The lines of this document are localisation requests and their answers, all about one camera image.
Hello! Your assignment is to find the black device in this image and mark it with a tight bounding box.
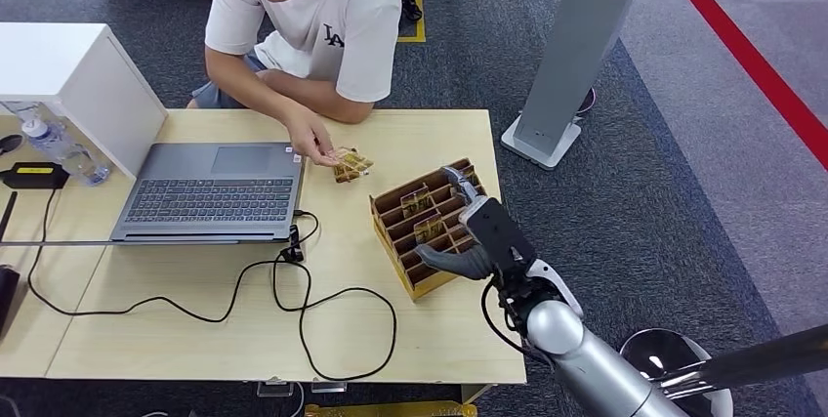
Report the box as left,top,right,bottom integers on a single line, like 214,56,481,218
0,265,21,338

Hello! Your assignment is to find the white box cabinet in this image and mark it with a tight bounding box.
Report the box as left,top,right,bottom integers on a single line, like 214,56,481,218
0,22,168,179

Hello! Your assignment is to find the grey laptop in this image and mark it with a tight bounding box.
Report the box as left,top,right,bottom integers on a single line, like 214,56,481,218
109,141,308,246

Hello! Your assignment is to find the black adapter with yellow label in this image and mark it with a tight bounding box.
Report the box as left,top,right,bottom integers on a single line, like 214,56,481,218
0,161,70,190

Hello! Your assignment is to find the gold patterned card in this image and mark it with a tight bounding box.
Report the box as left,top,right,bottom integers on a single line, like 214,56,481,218
329,146,375,185

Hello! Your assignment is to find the black cable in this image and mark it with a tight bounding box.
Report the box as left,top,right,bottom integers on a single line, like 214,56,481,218
25,188,292,325
271,208,397,383

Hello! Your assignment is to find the person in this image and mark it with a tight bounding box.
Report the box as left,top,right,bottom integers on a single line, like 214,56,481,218
187,0,403,170

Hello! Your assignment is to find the gold object under table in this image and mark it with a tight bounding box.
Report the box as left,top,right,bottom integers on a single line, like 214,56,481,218
304,400,478,417

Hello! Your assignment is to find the black antenna stick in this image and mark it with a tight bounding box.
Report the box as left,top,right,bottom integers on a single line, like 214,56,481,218
0,190,19,244

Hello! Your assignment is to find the clear plastic water bottle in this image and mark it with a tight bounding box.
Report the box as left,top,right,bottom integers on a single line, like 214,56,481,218
19,117,112,188

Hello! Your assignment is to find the wooden slotted card holder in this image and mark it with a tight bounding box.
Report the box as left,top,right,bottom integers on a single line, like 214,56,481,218
369,156,489,302

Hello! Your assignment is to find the person's right hand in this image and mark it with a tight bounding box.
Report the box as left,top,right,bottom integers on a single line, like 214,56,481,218
283,108,339,169

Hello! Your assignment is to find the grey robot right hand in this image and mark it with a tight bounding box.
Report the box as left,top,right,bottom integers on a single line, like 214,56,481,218
417,166,498,282

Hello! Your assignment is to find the dark metal bar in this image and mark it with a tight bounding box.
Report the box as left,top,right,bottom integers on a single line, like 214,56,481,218
653,324,828,400

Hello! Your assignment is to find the red barrier band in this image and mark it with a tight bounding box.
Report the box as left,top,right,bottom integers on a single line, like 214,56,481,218
653,0,828,173

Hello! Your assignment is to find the gold card in clear sleeve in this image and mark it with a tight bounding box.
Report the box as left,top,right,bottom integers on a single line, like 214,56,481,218
399,184,434,219
413,213,446,246

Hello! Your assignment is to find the grey kiosk pillar stand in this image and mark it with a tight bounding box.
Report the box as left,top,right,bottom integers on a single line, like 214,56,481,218
501,0,651,171

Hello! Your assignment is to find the black cable connector clip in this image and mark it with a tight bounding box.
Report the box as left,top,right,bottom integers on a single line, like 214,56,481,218
281,225,306,265

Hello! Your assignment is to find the chrome round base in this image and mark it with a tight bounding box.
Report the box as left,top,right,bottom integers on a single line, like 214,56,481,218
619,328,735,417

